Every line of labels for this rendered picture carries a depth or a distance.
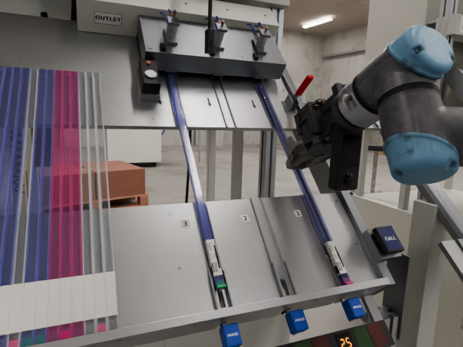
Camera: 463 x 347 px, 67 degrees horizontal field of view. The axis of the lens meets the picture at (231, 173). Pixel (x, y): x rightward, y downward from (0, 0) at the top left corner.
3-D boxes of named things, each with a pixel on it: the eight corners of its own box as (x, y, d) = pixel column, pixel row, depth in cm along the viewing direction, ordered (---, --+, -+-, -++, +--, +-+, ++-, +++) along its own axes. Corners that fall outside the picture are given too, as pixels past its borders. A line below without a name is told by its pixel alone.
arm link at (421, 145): (508, 164, 39) (481, 83, 43) (409, 162, 38) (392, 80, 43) (461, 189, 46) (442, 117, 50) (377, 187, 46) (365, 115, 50)
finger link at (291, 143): (284, 147, 76) (309, 127, 68) (289, 173, 74) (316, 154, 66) (271, 146, 75) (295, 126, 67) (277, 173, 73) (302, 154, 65)
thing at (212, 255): (223, 289, 54) (226, 286, 53) (215, 290, 53) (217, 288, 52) (171, 72, 81) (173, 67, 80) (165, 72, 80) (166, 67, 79)
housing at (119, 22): (261, 69, 103) (280, 25, 92) (78, 53, 85) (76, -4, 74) (253, 51, 107) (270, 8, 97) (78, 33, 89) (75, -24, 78)
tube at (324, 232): (348, 286, 60) (352, 284, 59) (342, 287, 60) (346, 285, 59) (261, 87, 88) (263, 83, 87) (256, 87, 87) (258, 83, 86)
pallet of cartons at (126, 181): (127, 191, 442) (127, 160, 436) (152, 207, 373) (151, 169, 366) (18, 202, 378) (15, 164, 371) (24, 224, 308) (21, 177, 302)
